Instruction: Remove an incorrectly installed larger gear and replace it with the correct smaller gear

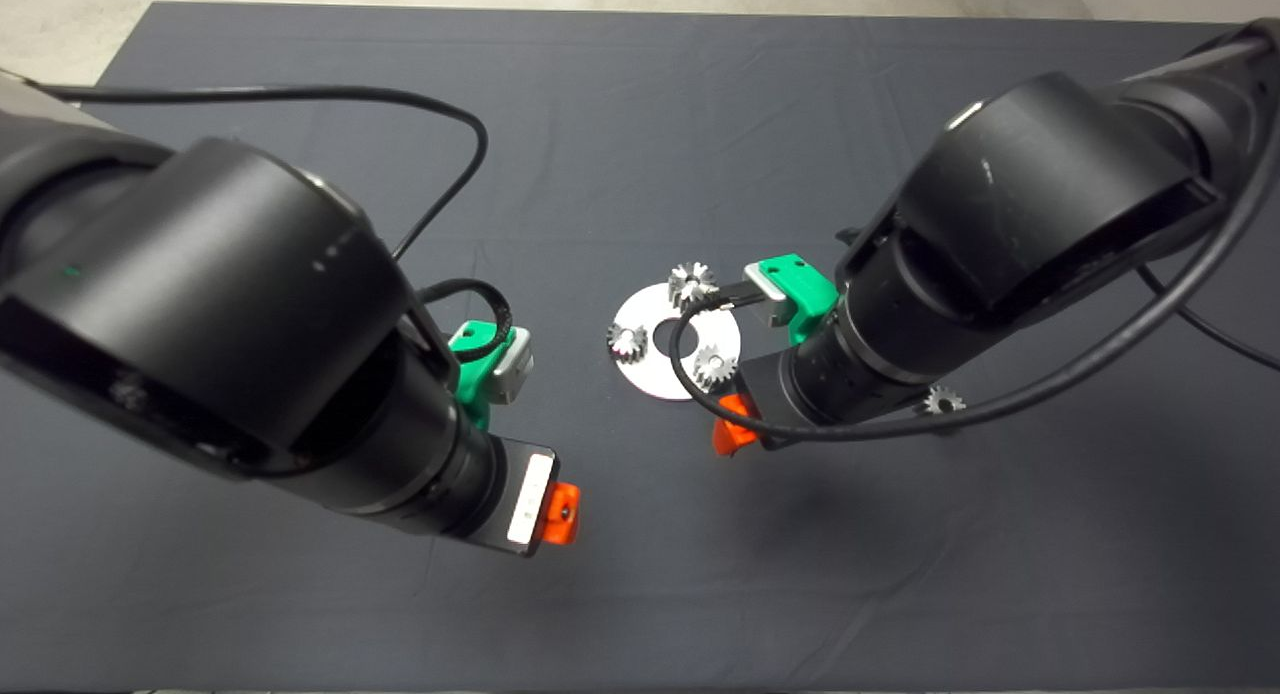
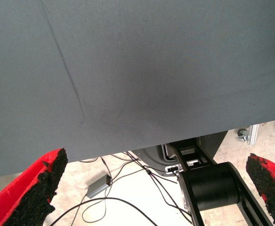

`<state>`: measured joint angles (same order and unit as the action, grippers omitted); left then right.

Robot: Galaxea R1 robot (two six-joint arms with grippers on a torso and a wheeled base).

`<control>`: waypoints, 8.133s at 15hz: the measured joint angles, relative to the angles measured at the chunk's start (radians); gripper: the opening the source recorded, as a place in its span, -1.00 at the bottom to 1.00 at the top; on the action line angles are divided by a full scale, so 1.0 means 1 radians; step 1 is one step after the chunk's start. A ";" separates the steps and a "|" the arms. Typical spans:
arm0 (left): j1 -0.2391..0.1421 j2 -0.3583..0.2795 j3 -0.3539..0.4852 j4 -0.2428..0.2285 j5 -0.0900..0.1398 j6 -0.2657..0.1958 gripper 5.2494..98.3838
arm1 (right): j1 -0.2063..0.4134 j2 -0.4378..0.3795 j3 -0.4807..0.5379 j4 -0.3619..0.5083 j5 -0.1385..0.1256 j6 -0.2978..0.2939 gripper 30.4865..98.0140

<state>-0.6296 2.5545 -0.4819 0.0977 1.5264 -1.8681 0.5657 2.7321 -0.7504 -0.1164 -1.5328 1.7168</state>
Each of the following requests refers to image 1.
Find thin black left cable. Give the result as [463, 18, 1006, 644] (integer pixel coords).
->
[30, 82, 513, 365]

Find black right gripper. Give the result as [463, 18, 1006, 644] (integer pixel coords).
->
[712, 352, 813, 457]

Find round metal plate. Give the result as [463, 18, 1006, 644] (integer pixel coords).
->
[612, 282, 743, 402]

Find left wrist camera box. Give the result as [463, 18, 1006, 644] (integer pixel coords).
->
[490, 327, 535, 405]

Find right green camera mount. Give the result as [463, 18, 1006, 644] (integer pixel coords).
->
[744, 254, 839, 345]

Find dark table cloth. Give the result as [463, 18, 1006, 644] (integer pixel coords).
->
[0, 1, 1280, 690]

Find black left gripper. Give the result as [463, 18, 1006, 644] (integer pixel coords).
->
[455, 437, 581, 558]

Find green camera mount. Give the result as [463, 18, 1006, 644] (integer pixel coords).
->
[744, 254, 839, 345]
[447, 320, 516, 430]

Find larger steel bevel gear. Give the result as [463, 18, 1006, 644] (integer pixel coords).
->
[667, 261, 719, 313]

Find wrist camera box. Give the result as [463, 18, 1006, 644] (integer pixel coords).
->
[744, 264, 794, 327]
[490, 327, 535, 405]

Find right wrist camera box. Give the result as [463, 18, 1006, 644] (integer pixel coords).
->
[744, 264, 794, 327]

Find left green camera mount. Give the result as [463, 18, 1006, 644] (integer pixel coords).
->
[447, 320, 516, 430]

